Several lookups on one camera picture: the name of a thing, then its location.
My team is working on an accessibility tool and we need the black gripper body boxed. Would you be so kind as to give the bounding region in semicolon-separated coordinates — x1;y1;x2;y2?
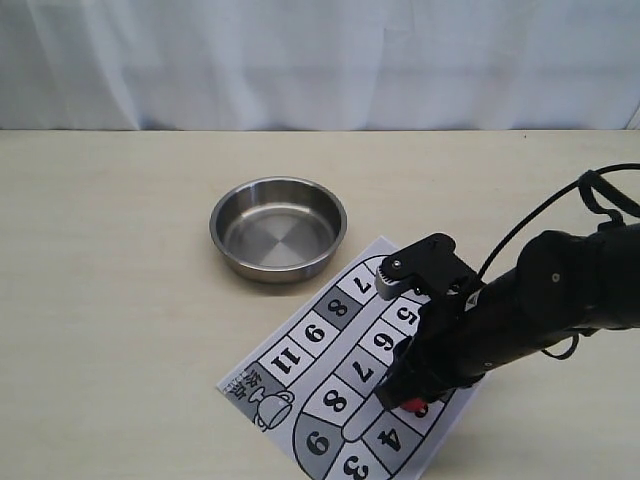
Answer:
401;279;595;393

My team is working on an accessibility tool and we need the red cylinder game piece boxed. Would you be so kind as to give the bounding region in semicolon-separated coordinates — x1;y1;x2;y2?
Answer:
401;397;429;416

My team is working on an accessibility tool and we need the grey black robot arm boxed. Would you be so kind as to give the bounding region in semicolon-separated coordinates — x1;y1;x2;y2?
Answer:
374;225;639;411

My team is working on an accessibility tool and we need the printed number game board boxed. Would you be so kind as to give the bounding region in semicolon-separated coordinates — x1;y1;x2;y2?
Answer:
217;237;477;479

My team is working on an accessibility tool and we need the round stainless steel bowl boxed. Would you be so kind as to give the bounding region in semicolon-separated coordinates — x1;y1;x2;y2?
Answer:
209;176;348;285

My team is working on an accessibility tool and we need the white fabric curtain backdrop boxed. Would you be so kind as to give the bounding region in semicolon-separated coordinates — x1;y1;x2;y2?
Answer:
1;1;639;130

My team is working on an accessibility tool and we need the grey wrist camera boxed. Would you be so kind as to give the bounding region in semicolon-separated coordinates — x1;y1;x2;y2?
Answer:
375;233;477;301

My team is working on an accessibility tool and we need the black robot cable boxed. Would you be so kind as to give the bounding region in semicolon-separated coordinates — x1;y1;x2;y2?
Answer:
469;162;640;361

